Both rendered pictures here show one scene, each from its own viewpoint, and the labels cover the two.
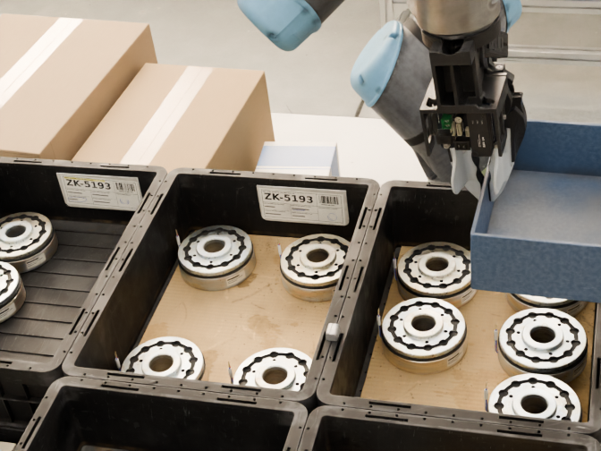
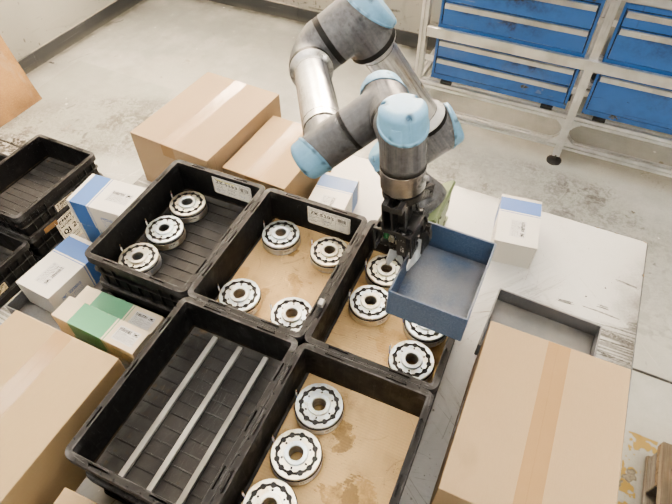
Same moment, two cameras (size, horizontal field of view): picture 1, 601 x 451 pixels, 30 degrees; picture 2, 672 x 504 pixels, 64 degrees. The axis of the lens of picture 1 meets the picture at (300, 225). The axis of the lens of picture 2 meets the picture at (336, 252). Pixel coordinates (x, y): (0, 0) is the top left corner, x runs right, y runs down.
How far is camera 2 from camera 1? 0.27 m
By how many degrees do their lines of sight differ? 11
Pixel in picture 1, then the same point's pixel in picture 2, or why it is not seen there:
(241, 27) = (343, 75)
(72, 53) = (237, 104)
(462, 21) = (401, 193)
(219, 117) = not seen: hidden behind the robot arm
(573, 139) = (459, 239)
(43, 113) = (214, 137)
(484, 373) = (394, 332)
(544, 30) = (495, 109)
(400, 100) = not seen: hidden behind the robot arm
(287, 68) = not seen: hidden behind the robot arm
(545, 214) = (435, 276)
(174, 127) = (278, 157)
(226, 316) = (278, 270)
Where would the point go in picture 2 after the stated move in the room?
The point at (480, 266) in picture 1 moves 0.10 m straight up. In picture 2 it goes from (391, 304) to (395, 271)
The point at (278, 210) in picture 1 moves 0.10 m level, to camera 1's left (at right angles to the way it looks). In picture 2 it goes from (316, 220) to (280, 217)
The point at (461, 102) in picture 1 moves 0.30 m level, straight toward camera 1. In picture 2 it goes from (394, 229) to (350, 388)
